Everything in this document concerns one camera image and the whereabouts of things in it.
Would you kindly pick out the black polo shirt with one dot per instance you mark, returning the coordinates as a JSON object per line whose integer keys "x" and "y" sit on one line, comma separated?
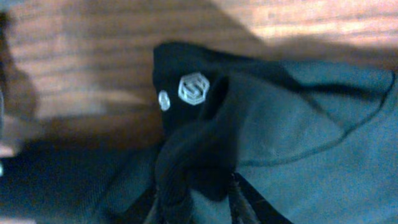
{"x": 317, "y": 140}

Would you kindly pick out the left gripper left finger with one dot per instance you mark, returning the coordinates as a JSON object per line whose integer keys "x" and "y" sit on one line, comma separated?
{"x": 155, "y": 215}

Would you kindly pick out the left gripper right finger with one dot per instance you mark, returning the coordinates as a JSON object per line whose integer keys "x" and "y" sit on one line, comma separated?
{"x": 248, "y": 206}

